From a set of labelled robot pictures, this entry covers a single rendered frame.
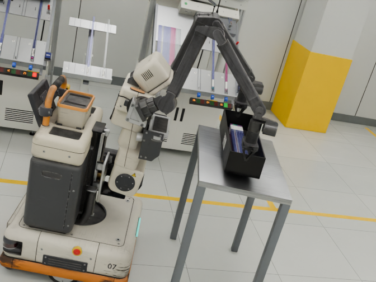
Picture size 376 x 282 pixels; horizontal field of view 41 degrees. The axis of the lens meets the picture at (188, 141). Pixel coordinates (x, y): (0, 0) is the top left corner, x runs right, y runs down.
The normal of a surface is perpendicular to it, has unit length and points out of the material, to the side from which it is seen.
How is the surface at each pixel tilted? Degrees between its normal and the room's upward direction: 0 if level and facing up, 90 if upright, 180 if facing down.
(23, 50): 44
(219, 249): 0
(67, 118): 92
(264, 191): 0
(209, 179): 0
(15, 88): 90
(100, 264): 90
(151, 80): 90
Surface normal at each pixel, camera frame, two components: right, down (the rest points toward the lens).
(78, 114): -0.02, 0.44
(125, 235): 0.22, -0.89
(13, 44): 0.28, -0.33
